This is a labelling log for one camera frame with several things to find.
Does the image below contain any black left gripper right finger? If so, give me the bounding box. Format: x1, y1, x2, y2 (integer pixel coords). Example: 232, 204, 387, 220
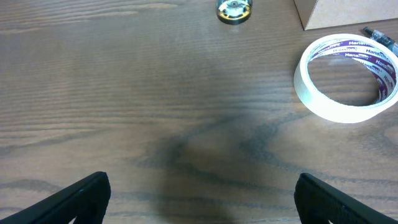
294, 173, 397, 224

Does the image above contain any yellow correction tape dispenser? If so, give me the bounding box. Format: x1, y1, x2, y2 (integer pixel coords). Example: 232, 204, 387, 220
216, 0, 252, 25

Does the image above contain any white masking tape roll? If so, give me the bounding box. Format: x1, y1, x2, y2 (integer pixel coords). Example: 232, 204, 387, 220
294, 34, 397, 123

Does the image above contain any black gel pen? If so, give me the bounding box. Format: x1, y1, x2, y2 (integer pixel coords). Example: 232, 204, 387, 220
363, 27, 398, 56

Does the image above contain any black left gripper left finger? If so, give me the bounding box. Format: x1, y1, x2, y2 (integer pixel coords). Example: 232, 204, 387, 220
1, 172, 111, 224

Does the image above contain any open cardboard box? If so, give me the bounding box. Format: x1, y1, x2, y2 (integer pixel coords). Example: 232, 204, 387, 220
294, 0, 397, 30

